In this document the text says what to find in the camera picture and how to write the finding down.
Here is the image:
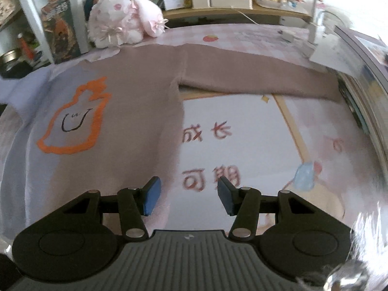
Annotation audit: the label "pink and white plush toy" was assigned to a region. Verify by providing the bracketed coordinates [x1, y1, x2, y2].
[87, 0, 169, 48]

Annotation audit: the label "round metal tin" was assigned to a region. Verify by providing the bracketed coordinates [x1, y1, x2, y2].
[0, 50, 22, 68]

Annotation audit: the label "wooden shelf board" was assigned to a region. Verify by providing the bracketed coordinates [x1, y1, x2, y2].
[162, 4, 313, 25]

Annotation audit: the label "purple and brown towel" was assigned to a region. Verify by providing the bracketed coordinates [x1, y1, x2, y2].
[0, 43, 341, 240]

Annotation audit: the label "stack of books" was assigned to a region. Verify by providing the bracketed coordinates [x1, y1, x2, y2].
[335, 24, 388, 134]

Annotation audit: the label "white paper sheet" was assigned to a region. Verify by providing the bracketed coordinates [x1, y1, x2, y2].
[309, 33, 364, 76]

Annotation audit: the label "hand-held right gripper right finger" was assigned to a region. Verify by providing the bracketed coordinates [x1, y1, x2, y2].
[218, 176, 319, 241]

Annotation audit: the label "dark illustrated book box set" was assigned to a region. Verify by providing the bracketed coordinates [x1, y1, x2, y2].
[41, 0, 90, 64]

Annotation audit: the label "white shelf upright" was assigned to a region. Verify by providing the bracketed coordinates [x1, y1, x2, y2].
[12, 0, 55, 64]

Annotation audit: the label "pink printed table mat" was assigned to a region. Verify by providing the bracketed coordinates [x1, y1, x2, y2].
[0, 24, 388, 291]

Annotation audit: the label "thin white shelf post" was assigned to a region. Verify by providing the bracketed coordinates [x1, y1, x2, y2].
[309, 0, 322, 44]

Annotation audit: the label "red bottle figure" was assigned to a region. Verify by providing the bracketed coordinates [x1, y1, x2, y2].
[17, 33, 35, 61]

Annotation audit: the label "flat white box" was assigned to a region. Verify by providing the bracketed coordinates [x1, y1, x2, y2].
[210, 0, 253, 9]

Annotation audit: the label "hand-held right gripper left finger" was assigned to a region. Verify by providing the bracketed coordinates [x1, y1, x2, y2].
[61, 176, 162, 239]

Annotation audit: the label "person's grey fuzzy clothing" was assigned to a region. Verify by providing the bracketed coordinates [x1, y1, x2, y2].
[299, 261, 370, 291]

